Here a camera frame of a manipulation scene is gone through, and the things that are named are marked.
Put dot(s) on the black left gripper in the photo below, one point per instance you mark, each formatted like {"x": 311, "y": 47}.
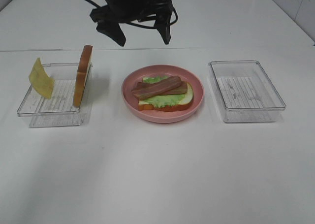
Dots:
{"x": 125, "y": 11}

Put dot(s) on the pink bacon strip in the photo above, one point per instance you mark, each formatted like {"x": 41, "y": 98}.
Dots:
{"x": 147, "y": 90}

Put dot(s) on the green lettuce leaf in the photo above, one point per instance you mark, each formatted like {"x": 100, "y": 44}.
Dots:
{"x": 159, "y": 101}

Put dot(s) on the brown bacon strip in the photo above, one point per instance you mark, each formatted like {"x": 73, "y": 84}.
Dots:
{"x": 182, "y": 89}

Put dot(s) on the toast bread slice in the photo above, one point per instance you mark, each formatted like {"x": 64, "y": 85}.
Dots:
{"x": 183, "y": 104}
{"x": 82, "y": 73}

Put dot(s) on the yellow cheese slice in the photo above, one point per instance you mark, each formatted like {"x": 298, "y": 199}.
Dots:
{"x": 40, "y": 81}

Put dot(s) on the upright toast bread slice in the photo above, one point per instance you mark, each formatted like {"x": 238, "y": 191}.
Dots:
{"x": 82, "y": 73}

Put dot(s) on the pink round plate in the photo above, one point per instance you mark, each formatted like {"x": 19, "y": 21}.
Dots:
{"x": 159, "y": 70}

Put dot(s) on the clear left plastic container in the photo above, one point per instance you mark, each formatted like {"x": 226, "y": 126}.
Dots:
{"x": 58, "y": 111}

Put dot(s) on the clear plastic container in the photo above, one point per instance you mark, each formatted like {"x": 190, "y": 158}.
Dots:
{"x": 244, "y": 92}
{"x": 58, "y": 111}

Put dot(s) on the clear right plastic container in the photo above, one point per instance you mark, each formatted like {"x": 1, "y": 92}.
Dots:
{"x": 244, "y": 92}

